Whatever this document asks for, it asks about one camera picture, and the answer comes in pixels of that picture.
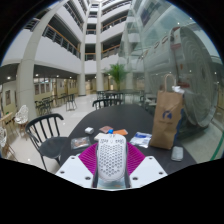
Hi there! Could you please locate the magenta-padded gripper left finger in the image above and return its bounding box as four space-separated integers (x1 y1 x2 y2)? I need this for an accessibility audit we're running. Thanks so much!
54 142 100 189

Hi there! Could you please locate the brown paper bag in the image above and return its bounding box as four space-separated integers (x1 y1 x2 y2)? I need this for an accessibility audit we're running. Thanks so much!
149 73 185 150

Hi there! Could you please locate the clear plastic packet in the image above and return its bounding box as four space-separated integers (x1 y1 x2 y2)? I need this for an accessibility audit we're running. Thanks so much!
70 136 92 150

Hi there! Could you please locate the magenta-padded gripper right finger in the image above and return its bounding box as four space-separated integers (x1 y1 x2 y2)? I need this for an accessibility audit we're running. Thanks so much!
125 142 168 189

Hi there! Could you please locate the orange packet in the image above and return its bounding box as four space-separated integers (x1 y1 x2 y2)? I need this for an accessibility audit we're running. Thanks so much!
112 128 129 137

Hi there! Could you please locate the white wire chair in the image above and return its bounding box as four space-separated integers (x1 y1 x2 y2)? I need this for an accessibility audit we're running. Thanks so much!
13 104 30 130
0 126 16 162

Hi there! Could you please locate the white perforated computer mouse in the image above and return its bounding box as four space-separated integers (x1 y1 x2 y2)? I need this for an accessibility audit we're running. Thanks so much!
95 133 128 183

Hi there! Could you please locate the brown packet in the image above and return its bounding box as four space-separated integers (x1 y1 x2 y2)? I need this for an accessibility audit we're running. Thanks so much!
99 125 114 134

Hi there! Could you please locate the white and blue plastic packet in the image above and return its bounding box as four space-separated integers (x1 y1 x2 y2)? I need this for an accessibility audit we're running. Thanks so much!
129 131 153 149

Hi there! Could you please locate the group of dark chairs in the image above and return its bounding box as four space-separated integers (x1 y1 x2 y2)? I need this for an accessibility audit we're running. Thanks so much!
34 93 78 116

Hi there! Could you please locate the black wooden chair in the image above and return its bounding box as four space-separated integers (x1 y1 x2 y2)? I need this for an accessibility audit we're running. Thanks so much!
92 98 124 110
25 113 69 172

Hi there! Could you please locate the flat white box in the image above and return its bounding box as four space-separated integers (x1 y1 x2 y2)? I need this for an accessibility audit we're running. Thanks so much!
93 132 108 141

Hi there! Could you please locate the green potted plant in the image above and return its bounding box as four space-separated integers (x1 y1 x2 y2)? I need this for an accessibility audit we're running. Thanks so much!
103 63 130 91

